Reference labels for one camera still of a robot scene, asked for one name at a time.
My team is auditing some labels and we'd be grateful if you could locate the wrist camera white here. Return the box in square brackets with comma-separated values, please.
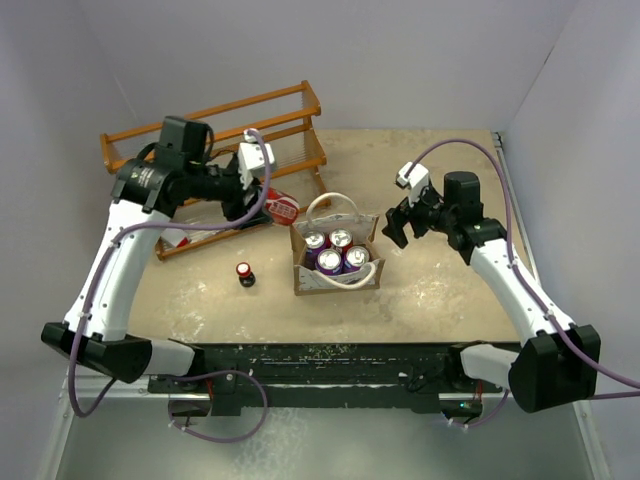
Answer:
[395, 162, 431, 207]
[237, 128, 277, 189]

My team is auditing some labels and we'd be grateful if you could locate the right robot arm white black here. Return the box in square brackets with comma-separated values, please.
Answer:
[382, 164, 601, 413]

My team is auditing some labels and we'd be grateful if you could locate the aluminium frame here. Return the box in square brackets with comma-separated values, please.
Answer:
[37, 132, 616, 480]

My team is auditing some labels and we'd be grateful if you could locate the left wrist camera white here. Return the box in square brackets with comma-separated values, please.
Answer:
[237, 128, 277, 189]

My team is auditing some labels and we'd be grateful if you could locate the white box on rack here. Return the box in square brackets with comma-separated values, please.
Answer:
[160, 228, 191, 248]

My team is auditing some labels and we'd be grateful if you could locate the red soda can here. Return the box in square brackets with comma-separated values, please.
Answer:
[264, 187, 300, 226]
[329, 228, 354, 256]

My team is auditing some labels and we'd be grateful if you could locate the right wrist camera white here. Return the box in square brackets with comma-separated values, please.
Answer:
[395, 162, 431, 207]

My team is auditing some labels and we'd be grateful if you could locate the purple soda can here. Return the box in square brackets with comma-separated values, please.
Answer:
[343, 245, 370, 273]
[315, 249, 343, 276]
[303, 230, 328, 270]

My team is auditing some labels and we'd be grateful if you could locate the small dark sauce bottle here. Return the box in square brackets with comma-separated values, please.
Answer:
[236, 262, 256, 288]

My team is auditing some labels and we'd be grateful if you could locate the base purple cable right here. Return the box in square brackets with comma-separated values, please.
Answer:
[442, 387, 511, 432]

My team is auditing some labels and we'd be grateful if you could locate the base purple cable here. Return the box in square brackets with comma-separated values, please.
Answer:
[169, 368, 268, 443]
[442, 387, 511, 432]

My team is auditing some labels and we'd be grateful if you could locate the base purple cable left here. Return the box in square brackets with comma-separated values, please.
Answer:
[169, 368, 268, 443]

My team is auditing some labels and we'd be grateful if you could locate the canvas bag with rope handles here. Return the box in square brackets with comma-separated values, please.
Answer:
[289, 192, 385, 296]

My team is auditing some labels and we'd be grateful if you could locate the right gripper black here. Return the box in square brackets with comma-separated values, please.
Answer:
[383, 182, 457, 248]

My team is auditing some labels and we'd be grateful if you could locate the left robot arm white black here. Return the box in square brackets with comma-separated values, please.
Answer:
[41, 116, 275, 392]

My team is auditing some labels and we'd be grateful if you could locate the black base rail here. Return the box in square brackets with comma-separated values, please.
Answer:
[148, 342, 501, 417]

